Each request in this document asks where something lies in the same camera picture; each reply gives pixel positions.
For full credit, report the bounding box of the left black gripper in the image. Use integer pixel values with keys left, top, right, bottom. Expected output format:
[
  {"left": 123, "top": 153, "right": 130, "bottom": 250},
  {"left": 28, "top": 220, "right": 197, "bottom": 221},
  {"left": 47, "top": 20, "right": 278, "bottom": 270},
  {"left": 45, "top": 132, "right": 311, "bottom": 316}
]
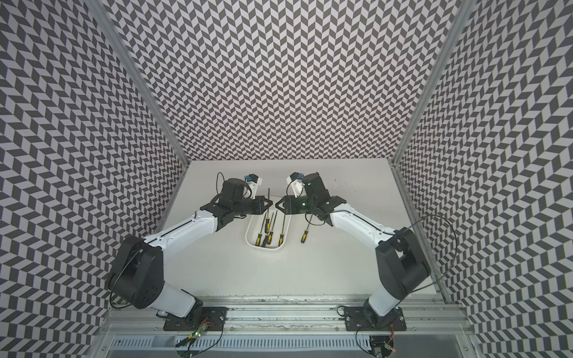
[{"left": 233, "top": 195, "right": 274, "bottom": 216}]

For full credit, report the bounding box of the white plastic storage tray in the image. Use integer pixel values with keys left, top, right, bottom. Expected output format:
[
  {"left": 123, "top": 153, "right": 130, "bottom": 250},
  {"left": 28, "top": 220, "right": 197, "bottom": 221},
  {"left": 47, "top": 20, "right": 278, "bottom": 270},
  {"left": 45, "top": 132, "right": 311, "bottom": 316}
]
[{"left": 245, "top": 196, "right": 293, "bottom": 252}]

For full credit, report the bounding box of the file tool yellow black handle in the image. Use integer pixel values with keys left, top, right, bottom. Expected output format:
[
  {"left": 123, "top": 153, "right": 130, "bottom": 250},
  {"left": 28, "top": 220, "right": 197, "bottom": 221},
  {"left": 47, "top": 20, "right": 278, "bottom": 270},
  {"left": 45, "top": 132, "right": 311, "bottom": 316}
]
[{"left": 278, "top": 215, "right": 286, "bottom": 247}]

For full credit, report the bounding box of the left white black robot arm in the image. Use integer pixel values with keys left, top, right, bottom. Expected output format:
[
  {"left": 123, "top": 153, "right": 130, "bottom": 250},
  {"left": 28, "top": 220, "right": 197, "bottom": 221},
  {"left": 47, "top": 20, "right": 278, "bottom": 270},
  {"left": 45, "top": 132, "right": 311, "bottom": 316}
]
[{"left": 105, "top": 174, "right": 272, "bottom": 328}]

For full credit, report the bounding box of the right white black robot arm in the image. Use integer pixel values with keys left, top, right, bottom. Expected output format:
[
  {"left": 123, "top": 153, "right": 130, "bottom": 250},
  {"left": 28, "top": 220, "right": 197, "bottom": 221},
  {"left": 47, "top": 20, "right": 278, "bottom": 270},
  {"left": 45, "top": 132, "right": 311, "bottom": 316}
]
[{"left": 275, "top": 172, "right": 431, "bottom": 329}]

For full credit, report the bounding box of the left base wiring with board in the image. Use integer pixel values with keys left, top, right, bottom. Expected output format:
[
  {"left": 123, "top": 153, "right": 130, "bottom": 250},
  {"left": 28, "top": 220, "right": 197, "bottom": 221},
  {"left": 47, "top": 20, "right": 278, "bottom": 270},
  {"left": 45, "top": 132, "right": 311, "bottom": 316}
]
[{"left": 175, "top": 312, "right": 225, "bottom": 358}]

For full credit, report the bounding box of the base wiring with board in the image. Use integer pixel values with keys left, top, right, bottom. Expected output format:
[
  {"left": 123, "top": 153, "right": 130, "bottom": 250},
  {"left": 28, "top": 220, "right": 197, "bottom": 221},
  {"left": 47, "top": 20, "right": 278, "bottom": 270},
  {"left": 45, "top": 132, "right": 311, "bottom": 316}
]
[
  {"left": 175, "top": 312, "right": 225, "bottom": 358},
  {"left": 335, "top": 303, "right": 397, "bottom": 358}
]

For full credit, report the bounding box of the right base wiring with board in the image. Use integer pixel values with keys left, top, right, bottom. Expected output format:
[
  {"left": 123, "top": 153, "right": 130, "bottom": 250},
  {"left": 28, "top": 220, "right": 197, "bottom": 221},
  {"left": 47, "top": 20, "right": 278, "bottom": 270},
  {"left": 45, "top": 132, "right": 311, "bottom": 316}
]
[{"left": 335, "top": 303, "right": 397, "bottom": 358}]

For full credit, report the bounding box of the right wrist camera white blue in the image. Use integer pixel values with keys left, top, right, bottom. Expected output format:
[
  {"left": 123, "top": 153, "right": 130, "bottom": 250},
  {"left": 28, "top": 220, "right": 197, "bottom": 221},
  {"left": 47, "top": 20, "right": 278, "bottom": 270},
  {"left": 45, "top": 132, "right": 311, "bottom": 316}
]
[{"left": 286, "top": 172, "right": 304, "bottom": 198}]

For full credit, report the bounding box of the wrist camera white blue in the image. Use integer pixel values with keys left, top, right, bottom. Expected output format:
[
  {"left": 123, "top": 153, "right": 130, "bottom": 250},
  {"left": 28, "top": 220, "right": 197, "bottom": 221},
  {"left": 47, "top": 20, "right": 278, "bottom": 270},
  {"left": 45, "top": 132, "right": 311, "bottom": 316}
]
[
  {"left": 245, "top": 174, "right": 262, "bottom": 199},
  {"left": 286, "top": 172, "right": 304, "bottom": 198}
]

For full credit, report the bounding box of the left wrist camera white blue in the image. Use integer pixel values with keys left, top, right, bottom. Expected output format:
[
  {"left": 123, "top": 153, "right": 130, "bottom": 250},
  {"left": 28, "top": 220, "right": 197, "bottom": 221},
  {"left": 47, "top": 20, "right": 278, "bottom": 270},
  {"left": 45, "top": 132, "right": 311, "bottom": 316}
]
[{"left": 245, "top": 174, "right": 262, "bottom": 199}]

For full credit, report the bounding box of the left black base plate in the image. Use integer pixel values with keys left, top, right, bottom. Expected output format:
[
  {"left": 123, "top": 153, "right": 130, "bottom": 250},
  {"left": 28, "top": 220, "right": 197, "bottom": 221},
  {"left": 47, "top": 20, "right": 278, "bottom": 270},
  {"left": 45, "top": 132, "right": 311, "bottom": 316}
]
[{"left": 164, "top": 307, "right": 228, "bottom": 332}]

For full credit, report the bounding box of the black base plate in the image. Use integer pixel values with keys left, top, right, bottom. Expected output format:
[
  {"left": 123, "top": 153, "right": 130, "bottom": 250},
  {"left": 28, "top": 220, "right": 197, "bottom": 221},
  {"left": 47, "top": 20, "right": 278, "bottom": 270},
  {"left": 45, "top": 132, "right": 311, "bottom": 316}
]
[
  {"left": 164, "top": 307, "right": 228, "bottom": 332},
  {"left": 337, "top": 306, "right": 407, "bottom": 332}
]

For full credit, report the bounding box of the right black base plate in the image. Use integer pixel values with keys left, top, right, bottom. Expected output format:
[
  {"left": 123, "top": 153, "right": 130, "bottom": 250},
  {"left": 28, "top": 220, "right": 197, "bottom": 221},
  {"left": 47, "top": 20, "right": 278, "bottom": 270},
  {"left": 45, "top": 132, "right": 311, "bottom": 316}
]
[{"left": 337, "top": 306, "right": 407, "bottom": 332}]

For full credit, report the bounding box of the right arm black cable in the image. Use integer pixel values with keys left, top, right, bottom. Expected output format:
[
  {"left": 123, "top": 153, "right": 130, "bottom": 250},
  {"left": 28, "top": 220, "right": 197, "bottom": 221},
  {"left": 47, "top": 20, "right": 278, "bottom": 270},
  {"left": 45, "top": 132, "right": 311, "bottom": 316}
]
[{"left": 393, "top": 213, "right": 458, "bottom": 296}]

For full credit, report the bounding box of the aluminium front rail frame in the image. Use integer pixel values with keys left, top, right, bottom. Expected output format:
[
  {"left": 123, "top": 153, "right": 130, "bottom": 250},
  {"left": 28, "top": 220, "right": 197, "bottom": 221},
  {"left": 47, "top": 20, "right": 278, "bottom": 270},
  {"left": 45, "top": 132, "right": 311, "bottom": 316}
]
[{"left": 87, "top": 295, "right": 482, "bottom": 357}]

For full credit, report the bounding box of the left aluminium corner post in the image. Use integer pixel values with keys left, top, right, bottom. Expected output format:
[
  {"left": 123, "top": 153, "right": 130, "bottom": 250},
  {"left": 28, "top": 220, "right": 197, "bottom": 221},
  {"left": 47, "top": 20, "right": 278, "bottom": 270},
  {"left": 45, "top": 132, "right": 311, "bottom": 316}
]
[{"left": 84, "top": 0, "right": 190, "bottom": 166}]

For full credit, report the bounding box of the aluminium corner post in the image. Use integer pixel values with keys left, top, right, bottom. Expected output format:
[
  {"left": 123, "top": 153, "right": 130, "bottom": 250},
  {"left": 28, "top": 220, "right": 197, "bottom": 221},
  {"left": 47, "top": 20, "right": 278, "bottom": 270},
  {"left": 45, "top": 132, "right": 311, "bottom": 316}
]
[
  {"left": 390, "top": 0, "right": 478, "bottom": 166},
  {"left": 84, "top": 0, "right": 190, "bottom": 166}
]

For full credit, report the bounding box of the right aluminium corner post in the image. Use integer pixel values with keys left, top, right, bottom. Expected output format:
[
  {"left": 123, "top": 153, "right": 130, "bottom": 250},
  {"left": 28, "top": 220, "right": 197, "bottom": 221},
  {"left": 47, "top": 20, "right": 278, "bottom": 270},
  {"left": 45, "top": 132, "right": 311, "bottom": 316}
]
[{"left": 390, "top": 0, "right": 478, "bottom": 166}]

